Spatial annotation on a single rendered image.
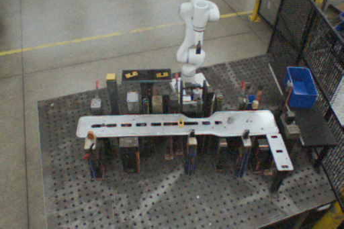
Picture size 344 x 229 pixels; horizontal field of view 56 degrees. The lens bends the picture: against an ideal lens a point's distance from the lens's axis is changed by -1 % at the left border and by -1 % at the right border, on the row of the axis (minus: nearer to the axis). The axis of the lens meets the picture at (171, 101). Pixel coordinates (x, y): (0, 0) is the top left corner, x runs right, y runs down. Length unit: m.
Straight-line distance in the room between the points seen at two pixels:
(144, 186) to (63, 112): 0.99
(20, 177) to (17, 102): 1.07
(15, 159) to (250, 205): 2.34
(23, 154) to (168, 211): 1.88
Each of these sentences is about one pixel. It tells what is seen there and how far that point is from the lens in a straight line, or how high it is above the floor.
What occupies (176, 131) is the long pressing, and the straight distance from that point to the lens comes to 2.22.
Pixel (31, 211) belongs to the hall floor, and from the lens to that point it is 3.23.
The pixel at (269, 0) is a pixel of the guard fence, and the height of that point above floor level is 0.47.
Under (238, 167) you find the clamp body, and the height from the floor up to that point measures 0.79.
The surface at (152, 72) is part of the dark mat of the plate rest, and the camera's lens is 2.41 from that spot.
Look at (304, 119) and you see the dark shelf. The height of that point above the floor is 1.03.
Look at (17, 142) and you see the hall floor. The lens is 3.76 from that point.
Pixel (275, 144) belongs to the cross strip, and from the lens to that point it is 2.27.
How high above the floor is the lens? 2.69
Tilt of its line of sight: 44 degrees down
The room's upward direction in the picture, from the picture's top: 1 degrees clockwise
